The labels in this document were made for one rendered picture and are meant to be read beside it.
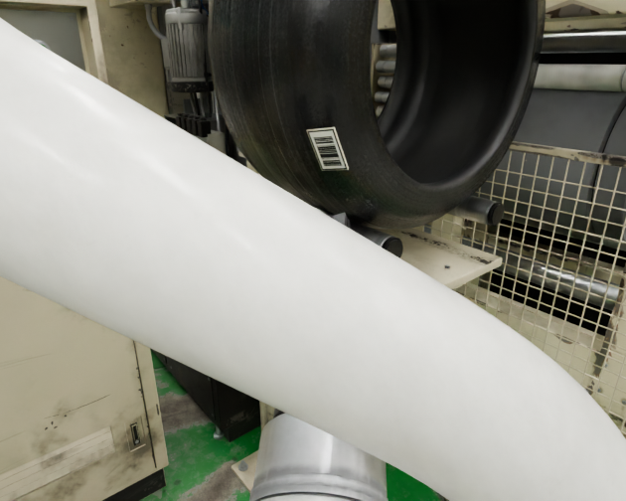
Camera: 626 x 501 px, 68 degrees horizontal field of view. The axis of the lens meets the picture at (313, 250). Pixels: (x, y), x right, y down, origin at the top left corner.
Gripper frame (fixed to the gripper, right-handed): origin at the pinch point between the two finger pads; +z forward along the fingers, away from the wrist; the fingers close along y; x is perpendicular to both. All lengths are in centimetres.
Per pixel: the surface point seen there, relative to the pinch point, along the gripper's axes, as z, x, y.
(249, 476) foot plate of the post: 15, -63, 94
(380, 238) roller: 14.5, 1.3, 13.9
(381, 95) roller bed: 79, 1, 24
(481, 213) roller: 31.1, 16.3, 28.8
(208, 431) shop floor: 31, -83, 94
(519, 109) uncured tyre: 42, 26, 17
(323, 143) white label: 15.0, -0.8, -3.2
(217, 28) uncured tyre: 30.6, -12.1, -16.7
